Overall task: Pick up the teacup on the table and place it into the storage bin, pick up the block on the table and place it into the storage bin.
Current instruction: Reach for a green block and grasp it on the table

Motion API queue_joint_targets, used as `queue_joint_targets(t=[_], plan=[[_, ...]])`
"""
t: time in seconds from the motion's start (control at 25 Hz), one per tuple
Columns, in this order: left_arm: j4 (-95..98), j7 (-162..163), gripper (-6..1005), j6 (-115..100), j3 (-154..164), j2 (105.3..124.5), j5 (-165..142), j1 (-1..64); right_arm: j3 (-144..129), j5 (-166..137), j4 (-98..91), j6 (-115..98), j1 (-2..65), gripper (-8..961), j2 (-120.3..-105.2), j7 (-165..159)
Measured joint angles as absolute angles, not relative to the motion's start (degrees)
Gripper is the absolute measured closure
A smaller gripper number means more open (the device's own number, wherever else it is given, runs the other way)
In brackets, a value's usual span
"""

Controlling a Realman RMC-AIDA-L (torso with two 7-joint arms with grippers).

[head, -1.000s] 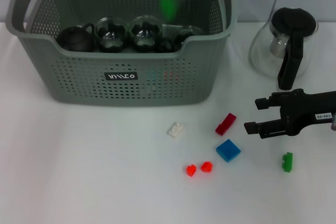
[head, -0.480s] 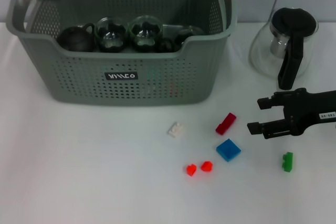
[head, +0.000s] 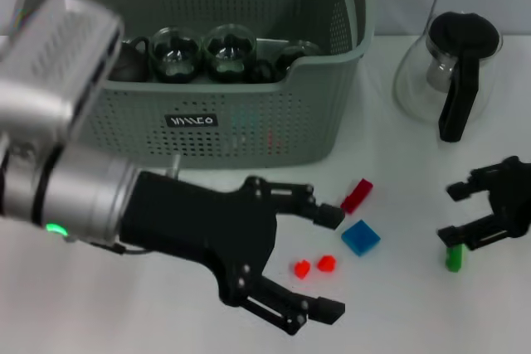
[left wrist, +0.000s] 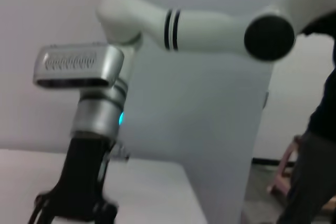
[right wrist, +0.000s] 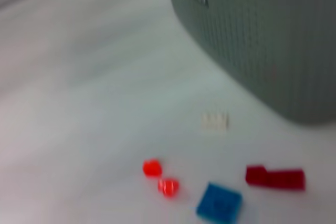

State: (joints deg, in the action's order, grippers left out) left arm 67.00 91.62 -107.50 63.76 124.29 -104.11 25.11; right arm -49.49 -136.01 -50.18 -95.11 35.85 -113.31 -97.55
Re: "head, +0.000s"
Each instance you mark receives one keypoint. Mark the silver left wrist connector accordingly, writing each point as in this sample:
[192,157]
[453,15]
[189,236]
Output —
[175,165]

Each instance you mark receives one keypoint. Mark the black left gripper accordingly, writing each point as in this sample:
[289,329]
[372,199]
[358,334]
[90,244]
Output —
[186,221]

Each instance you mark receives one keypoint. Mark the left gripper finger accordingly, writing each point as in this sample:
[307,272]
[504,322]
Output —
[290,308]

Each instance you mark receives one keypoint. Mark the grey perforated storage basket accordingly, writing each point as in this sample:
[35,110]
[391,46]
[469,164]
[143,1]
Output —
[249,130]

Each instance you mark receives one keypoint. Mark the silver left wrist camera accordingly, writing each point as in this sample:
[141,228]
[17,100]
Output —
[54,59]

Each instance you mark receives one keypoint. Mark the red notched small brick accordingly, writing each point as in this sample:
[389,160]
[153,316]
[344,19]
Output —
[302,270]

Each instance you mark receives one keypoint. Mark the dark clay teapot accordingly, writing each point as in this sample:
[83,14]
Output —
[130,64]

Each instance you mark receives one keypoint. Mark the glass teacup black sleeve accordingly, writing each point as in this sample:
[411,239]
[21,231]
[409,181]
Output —
[292,59]
[176,55]
[230,53]

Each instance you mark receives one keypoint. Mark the red sloped small brick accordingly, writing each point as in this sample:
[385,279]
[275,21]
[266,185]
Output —
[327,263]

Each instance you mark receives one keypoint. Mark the green small brick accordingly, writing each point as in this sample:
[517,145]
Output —
[454,260]

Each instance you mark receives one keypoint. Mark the dark red long brick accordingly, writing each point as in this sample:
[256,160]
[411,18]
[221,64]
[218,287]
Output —
[356,196]

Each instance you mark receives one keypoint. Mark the blue square brick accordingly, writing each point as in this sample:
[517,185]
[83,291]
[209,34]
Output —
[361,238]

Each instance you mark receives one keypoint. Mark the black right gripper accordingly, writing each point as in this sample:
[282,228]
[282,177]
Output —
[514,196]

